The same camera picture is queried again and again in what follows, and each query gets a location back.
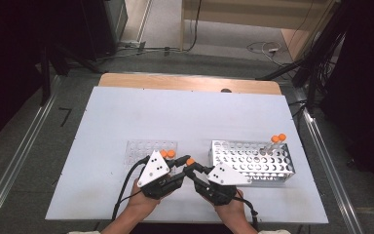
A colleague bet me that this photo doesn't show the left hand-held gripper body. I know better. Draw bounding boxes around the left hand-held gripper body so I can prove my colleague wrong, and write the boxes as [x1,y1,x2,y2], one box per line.
[136,149,185,201]

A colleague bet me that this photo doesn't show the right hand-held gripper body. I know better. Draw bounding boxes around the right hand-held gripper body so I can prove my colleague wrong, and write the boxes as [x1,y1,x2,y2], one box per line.
[193,162,253,207]

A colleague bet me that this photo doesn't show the clear plastic tube rack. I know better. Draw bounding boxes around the clear plastic tube rack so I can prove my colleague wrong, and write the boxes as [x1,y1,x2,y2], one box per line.
[125,139,179,172]

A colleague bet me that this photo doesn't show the perforated metal tube rack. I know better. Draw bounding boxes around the perforated metal tube rack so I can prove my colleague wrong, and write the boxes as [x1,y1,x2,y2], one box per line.
[208,139,296,185]

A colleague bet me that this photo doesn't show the person's right hand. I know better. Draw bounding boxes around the person's right hand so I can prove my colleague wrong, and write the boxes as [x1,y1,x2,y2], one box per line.
[213,189,250,224]

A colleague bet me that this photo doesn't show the person's left hand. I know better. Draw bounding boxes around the person's left hand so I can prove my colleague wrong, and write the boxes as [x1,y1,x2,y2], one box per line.
[126,178,171,218]

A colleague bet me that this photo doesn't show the black metal stand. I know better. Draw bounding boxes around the black metal stand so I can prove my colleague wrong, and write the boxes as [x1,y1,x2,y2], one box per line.
[38,42,105,107]

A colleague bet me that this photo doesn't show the black cabinet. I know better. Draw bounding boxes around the black cabinet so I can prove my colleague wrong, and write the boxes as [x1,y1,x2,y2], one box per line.
[77,0,129,61]

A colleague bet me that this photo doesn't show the light wooden furniture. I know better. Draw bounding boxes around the light wooden furniture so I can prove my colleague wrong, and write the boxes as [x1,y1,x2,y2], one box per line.
[179,0,340,61]

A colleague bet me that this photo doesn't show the dark curtain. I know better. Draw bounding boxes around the dark curtain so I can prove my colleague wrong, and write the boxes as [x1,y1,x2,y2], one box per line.
[320,0,374,190]
[0,0,79,152]

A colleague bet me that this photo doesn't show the left hand-held gripper black cable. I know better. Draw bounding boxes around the left hand-held gripper black cable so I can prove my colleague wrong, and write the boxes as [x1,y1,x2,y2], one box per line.
[111,155,151,221]

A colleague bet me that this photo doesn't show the hand-held gripper black cable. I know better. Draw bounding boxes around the hand-held gripper black cable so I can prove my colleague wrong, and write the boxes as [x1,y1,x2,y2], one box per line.
[238,196,260,230]
[111,155,151,221]

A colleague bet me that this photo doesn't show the right hand-held gripper black cable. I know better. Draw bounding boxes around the right hand-held gripper black cable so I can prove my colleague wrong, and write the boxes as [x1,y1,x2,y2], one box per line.
[238,196,260,230]

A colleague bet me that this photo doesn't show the metal floor rail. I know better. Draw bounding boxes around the metal floor rail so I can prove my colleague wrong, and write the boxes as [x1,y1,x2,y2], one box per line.
[0,75,62,234]
[299,105,366,234]

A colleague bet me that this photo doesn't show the grey floor cable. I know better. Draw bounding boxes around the grey floor cable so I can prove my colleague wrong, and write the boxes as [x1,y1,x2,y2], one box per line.
[96,46,183,63]

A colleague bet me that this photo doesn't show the black stand with cables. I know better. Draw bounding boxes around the black stand with cables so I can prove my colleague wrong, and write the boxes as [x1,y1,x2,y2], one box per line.
[256,0,352,112]

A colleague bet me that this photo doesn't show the black floor cable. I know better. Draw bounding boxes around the black floor cable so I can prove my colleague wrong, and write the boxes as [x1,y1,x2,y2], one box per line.
[183,0,203,53]

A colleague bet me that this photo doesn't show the white coiled cable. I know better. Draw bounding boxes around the white coiled cable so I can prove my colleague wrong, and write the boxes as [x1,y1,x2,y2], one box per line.
[246,41,285,66]

